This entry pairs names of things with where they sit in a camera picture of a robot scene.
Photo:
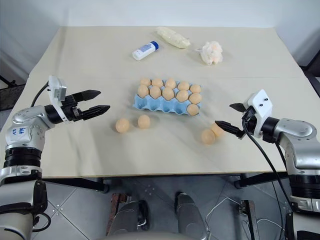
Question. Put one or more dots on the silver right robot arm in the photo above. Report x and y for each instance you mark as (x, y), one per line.
(295, 130)

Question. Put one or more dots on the beige table cloth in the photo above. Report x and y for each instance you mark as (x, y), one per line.
(100, 150)

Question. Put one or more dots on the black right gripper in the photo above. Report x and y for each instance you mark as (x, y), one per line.
(250, 120)

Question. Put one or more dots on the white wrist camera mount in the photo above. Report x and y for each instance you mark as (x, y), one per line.
(57, 87)
(261, 103)

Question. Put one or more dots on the tan egg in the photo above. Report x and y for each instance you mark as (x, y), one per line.
(155, 91)
(218, 131)
(208, 137)
(122, 125)
(145, 81)
(192, 109)
(143, 90)
(157, 82)
(170, 82)
(144, 121)
(182, 95)
(195, 98)
(184, 85)
(168, 93)
(195, 88)

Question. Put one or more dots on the black table frame bar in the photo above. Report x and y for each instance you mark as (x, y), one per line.
(82, 183)
(260, 180)

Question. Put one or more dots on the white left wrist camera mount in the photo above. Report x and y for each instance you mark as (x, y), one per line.
(57, 87)

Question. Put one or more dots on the white bottle with blue cap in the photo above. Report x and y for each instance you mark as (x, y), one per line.
(145, 50)

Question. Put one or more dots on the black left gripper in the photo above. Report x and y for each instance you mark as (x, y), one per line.
(71, 110)

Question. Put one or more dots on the grey rounded robot leg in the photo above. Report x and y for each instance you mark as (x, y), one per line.
(190, 215)
(125, 220)

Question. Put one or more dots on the black metal rack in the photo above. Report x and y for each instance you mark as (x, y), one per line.
(10, 95)

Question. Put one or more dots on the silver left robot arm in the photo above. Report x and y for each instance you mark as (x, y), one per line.
(25, 117)

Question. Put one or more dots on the rusty metal bar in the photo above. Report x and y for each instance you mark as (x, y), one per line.
(116, 207)
(250, 215)

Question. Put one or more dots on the clear bag of white filling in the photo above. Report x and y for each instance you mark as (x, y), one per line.
(173, 37)

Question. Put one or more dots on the blue egg tray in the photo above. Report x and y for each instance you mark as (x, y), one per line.
(160, 106)

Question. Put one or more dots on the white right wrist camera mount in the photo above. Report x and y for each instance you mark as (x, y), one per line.
(261, 103)

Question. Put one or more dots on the dark furniture piece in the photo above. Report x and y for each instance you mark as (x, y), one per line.
(312, 80)

